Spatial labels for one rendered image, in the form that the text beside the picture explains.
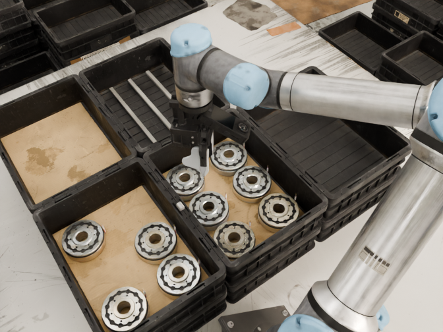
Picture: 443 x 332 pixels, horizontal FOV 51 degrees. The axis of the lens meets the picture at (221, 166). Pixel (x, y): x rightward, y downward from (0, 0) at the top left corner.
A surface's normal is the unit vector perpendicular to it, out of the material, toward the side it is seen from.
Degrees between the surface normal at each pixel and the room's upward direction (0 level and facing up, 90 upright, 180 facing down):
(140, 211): 0
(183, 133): 86
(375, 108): 67
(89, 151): 0
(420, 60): 0
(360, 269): 48
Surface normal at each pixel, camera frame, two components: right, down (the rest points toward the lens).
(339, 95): -0.50, -0.06
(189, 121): -0.15, 0.75
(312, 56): -0.03, -0.61
